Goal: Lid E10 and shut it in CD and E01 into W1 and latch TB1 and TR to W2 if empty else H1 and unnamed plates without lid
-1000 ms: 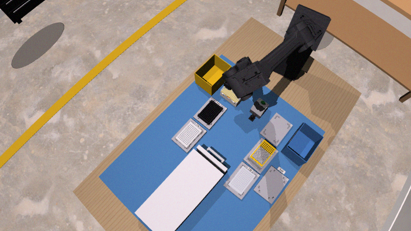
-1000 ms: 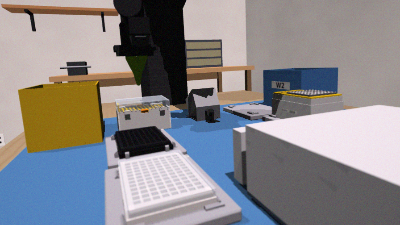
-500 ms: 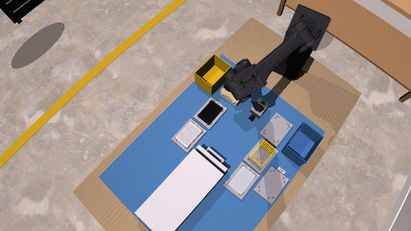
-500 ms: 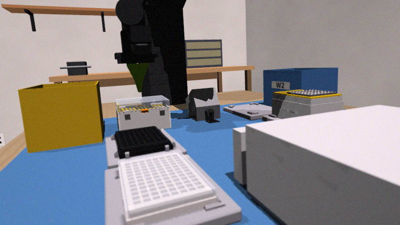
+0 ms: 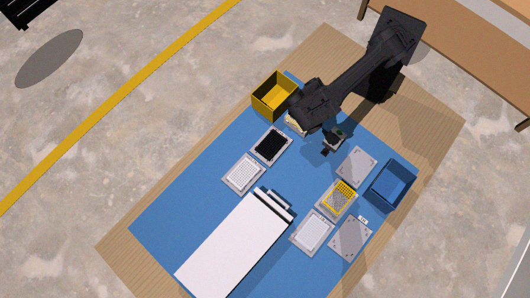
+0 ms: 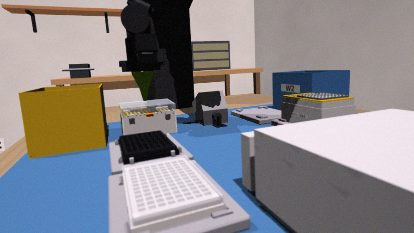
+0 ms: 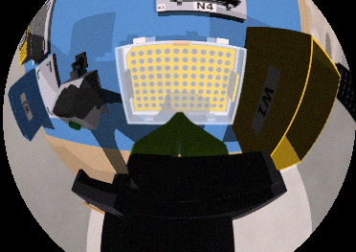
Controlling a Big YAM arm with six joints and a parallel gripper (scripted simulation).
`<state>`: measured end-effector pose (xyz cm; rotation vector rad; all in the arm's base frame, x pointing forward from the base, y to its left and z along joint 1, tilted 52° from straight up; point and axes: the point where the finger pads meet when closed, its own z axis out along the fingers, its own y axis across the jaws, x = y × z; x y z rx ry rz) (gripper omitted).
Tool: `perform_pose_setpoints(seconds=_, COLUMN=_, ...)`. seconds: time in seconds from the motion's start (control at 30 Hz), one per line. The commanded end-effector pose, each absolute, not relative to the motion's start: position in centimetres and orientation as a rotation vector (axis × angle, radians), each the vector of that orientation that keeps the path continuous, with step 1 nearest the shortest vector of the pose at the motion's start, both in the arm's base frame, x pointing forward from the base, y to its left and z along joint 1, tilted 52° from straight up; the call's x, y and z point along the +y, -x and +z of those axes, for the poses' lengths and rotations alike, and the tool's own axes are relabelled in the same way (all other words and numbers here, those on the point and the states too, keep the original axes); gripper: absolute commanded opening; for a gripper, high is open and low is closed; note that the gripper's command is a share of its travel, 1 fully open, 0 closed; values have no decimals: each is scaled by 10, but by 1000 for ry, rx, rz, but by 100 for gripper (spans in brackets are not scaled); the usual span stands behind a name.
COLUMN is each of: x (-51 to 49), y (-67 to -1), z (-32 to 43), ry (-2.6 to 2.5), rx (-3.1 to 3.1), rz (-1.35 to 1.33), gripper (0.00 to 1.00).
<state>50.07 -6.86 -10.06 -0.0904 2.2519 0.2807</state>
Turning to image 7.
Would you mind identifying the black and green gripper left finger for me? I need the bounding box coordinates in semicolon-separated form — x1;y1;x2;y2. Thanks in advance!
129;112;180;156

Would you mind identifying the blue bench mat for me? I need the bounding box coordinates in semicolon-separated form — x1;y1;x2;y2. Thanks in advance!
24;0;301;151

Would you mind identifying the blue bin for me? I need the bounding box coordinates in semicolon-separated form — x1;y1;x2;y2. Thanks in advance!
8;69;49;142

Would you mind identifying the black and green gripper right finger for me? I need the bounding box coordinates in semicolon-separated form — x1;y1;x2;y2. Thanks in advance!
180;112;229;156

